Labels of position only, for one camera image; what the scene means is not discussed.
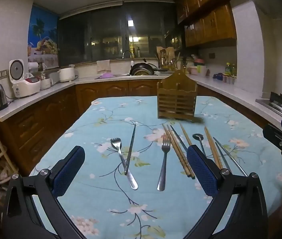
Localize white red rice cooker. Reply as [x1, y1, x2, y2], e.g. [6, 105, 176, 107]
[9, 59, 41, 99]

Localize wooden utensil holder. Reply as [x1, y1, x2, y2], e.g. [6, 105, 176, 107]
[157, 70, 198, 119]

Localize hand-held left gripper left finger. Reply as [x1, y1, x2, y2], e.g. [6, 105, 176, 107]
[2, 146, 86, 239]

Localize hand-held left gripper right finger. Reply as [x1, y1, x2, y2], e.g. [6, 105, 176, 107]
[186, 144, 268, 239]

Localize white pot with lid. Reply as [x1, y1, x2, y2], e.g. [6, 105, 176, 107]
[57, 65, 76, 83]

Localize paper towel roll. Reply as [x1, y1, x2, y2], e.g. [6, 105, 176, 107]
[28, 61, 40, 74]

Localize black wok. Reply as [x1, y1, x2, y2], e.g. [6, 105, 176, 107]
[130, 59, 166, 76]

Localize rack with cutting boards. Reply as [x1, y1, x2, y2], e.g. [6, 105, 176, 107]
[155, 46, 181, 71]

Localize beach fruit wall poster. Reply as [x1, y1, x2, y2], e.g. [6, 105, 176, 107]
[27, 4, 59, 68]

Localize dark kitchen window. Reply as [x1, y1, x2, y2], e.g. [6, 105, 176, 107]
[57, 2, 179, 64]

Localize steel fork with bent tines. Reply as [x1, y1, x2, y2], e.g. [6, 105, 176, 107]
[110, 137, 139, 190]

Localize small white cooker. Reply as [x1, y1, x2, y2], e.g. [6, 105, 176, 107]
[41, 78, 53, 90]

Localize beige hanging towel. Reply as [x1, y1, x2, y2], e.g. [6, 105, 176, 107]
[96, 60, 111, 73]

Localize pink and green cups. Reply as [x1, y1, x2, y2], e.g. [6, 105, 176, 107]
[189, 58, 208, 75]

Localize chrome faucet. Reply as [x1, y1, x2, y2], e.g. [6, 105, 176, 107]
[122, 50, 135, 67]

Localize wooden upper cabinets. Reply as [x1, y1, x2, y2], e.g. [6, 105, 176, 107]
[172, 0, 238, 48]

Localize steel electric kettle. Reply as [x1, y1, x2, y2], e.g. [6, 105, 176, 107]
[0, 83, 9, 112]

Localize steel spoon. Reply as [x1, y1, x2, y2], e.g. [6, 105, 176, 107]
[192, 133, 206, 155]

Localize white countertop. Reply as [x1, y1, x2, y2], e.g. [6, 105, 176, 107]
[0, 71, 282, 140]

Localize oil bottles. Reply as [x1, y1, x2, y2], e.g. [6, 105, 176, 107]
[224, 62, 237, 78]

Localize blue floral tablecloth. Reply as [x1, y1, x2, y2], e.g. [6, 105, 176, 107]
[29, 95, 282, 239]

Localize gas stove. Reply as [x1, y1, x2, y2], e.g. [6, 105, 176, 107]
[256, 92, 282, 123]

